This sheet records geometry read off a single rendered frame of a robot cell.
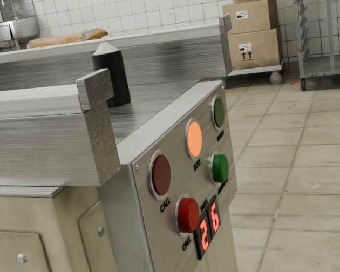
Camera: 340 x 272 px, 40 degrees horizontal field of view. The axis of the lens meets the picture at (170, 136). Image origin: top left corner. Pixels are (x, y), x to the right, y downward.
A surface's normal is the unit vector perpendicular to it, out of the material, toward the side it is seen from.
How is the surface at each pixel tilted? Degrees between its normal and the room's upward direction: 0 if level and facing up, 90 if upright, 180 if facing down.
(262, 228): 0
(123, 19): 90
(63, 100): 90
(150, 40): 90
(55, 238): 90
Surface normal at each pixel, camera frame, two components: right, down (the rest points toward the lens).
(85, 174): -0.37, 0.35
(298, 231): -0.17, -0.94
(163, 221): 0.91, -0.04
